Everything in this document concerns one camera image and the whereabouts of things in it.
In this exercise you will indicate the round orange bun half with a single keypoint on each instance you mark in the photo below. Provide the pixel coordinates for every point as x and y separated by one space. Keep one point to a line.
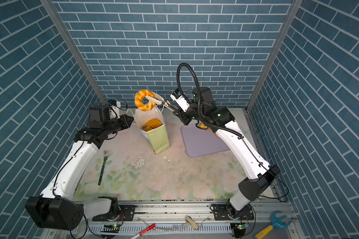
153 123

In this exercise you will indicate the white green paper bag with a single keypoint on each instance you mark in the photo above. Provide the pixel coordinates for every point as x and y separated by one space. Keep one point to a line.
158 137

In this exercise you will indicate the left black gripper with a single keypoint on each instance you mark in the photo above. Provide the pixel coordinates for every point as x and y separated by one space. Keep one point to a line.
126 124

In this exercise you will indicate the aluminium front rail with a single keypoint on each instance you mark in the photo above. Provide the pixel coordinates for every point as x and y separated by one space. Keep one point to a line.
198 210

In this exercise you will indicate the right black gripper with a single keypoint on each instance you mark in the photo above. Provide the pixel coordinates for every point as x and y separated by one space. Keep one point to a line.
183 116

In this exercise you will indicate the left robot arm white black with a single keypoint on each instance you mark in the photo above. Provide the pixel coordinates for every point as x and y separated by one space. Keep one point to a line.
54 208

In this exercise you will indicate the green handled fork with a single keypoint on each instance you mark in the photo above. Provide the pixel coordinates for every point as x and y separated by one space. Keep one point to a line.
105 158

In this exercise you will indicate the red white marker pen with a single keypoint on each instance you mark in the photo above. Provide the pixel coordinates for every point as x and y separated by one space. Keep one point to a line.
152 226

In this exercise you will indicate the glazed orange donut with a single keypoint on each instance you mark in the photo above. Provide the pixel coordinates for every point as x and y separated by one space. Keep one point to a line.
142 103

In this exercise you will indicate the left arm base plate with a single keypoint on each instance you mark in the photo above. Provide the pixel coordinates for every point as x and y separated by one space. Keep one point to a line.
120 213

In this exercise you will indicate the striped bread roll back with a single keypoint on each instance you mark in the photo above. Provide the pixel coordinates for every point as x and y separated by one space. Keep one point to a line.
201 125

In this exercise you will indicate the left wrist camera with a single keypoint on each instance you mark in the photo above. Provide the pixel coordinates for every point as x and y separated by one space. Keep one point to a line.
114 109

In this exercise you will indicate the blue yellow toy wrench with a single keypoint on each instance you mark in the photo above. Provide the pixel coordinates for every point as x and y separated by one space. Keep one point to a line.
276 222

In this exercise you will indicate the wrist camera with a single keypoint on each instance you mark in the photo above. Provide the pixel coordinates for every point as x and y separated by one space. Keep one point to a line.
180 100
114 109

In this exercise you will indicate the lilac plastic tray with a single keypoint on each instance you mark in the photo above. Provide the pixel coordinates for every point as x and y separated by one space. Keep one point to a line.
200 142

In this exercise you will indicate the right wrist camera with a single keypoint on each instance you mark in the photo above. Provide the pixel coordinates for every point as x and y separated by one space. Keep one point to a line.
180 100

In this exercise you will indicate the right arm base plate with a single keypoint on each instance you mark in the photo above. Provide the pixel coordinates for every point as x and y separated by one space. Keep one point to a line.
224 212

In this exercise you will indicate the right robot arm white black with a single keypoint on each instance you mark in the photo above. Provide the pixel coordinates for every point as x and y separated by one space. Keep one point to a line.
259 173

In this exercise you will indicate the beige wooden piece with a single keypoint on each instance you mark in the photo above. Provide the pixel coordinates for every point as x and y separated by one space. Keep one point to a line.
191 222

